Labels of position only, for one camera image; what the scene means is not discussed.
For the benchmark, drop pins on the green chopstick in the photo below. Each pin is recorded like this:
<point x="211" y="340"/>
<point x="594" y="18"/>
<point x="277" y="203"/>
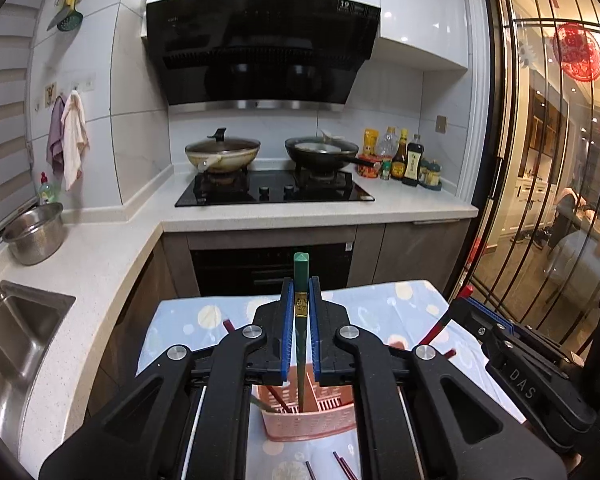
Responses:
<point x="264" y="405"/>
<point x="301" y="306"/>

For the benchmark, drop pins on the dark red chopstick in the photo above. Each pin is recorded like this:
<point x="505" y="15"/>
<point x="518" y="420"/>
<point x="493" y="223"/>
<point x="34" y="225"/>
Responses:
<point x="344" y="466"/>

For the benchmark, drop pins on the steel sink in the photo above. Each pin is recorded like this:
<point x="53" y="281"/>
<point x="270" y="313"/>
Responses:
<point x="29" y="319"/>

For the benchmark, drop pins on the green dish soap bottle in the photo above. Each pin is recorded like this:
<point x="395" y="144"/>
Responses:
<point x="48" y="191"/>

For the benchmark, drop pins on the glass sliding door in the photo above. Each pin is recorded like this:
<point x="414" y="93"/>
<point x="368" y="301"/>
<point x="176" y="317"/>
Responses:
<point x="536" y="253"/>

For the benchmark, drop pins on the dark soy sauce bottle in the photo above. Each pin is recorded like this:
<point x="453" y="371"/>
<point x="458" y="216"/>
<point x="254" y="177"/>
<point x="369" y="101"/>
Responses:
<point x="414" y="151"/>

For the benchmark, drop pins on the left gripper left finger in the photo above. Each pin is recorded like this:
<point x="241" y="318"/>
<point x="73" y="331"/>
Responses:
<point x="271" y="361"/>

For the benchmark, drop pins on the steel mixing bowl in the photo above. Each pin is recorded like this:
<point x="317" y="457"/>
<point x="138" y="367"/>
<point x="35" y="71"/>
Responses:
<point x="36" y="234"/>

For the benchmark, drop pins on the brown sauce bottle yellow cap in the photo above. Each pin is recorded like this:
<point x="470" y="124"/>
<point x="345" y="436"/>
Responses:
<point x="398" y="163"/>

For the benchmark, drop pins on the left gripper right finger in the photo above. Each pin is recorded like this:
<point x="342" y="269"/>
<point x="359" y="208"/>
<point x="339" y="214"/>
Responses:
<point x="331" y="364"/>

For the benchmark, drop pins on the small condiment jars tray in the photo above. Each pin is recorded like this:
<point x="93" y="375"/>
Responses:
<point x="430" y="175"/>

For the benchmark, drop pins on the red instant noodle cup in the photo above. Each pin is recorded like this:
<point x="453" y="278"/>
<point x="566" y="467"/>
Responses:
<point x="368" y="166"/>

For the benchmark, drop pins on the white hanging towel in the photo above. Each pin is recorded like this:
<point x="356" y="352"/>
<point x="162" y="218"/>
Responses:
<point x="74" y="139"/>

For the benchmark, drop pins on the brown chopstick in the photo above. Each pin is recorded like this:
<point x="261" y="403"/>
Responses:
<point x="228" y="326"/>
<point x="310" y="470"/>

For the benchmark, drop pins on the beige wok with lid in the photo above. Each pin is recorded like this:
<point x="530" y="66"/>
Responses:
<point x="222" y="154"/>

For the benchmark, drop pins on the black range hood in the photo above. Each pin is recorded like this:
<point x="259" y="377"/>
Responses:
<point x="259" y="53"/>

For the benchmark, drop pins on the yellow seasoning packet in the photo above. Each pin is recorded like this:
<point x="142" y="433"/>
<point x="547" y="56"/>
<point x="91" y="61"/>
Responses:
<point x="370" y="138"/>

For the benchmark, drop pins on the black gas stove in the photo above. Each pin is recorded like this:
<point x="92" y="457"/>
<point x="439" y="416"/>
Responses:
<point x="245" y="187"/>

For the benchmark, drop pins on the wall power socket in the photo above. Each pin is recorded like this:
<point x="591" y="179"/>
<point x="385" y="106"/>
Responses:
<point x="441" y="124"/>

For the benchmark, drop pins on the brown chopstick in holder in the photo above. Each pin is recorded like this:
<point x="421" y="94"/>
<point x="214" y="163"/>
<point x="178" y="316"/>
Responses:
<point x="228" y="326"/>

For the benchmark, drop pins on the black wok with lid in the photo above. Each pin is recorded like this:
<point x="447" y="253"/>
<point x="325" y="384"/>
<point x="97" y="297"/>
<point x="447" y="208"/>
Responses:
<point x="323" y="155"/>

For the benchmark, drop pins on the clear plastic bottle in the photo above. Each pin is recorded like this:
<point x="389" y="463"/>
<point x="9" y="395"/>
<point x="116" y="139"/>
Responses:
<point x="387" y="143"/>

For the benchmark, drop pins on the built-in oven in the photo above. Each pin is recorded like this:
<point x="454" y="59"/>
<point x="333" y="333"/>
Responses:
<point x="261" y="271"/>

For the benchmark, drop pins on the small green cap jar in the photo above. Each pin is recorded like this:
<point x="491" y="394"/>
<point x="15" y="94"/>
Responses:
<point x="385" y="169"/>

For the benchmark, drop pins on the pink perforated utensil holder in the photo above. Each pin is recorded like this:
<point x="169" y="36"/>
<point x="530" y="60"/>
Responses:
<point x="327" y="410"/>

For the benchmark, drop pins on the purple hanging towel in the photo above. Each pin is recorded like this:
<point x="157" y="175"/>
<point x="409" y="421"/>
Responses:
<point x="54" y="148"/>

